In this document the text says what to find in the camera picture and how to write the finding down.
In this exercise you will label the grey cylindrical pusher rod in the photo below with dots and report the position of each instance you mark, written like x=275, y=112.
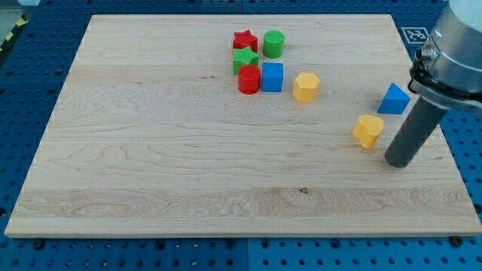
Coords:
x=420, y=123

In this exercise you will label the yellow heart block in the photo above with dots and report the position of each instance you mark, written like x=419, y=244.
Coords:
x=368, y=129

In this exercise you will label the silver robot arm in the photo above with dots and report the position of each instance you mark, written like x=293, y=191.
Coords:
x=446, y=73

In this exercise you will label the blue triangle block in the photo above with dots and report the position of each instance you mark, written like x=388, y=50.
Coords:
x=394, y=102

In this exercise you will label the white fiducial marker tag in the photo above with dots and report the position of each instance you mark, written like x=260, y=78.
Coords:
x=414, y=34

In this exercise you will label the yellow hexagon block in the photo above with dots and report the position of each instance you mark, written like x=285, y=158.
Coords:
x=306, y=87

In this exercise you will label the blue cube block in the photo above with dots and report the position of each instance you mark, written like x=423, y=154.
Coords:
x=272, y=76

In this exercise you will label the green cylinder block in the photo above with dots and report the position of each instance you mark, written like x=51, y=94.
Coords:
x=273, y=44

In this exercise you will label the wooden board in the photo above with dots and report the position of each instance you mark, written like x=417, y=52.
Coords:
x=151, y=138

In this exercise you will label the red cylinder block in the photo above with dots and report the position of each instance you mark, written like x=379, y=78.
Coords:
x=249, y=79

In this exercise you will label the green star block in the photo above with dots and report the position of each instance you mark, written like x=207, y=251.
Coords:
x=244, y=56

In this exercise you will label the red star block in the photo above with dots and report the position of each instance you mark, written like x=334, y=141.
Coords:
x=245, y=39

